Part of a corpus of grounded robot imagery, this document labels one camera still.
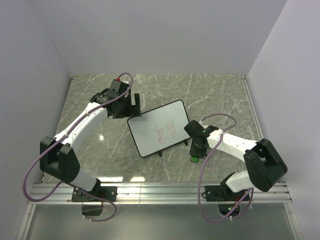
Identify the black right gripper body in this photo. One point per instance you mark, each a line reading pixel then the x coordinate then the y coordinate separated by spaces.
pixel 195 144

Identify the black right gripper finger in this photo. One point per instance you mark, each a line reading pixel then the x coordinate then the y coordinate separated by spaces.
pixel 202 151
pixel 193 151

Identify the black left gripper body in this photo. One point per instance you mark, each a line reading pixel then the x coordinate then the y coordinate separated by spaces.
pixel 125 109

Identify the green bone-shaped eraser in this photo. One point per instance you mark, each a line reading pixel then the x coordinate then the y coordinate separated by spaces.
pixel 194 159

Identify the white board with black frame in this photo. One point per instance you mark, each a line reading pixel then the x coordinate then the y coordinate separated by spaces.
pixel 160 128

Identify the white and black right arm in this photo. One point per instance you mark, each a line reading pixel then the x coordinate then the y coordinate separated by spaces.
pixel 264 165

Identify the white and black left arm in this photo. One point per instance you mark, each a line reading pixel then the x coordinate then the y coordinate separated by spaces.
pixel 61 161

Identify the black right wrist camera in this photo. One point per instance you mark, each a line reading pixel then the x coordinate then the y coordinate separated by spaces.
pixel 193 128

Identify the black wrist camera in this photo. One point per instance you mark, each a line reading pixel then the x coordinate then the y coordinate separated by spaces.
pixel 193 128
pixel 117 88

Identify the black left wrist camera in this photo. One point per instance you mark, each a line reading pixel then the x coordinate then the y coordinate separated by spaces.
pixel 117 88

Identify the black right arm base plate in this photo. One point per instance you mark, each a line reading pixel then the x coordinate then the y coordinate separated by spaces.
pixel 218 193

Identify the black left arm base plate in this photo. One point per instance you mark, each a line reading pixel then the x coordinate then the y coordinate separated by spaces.
pixel 103 192

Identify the aluminium rail at table front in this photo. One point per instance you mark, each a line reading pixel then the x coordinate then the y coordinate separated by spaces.
pixel 140 193

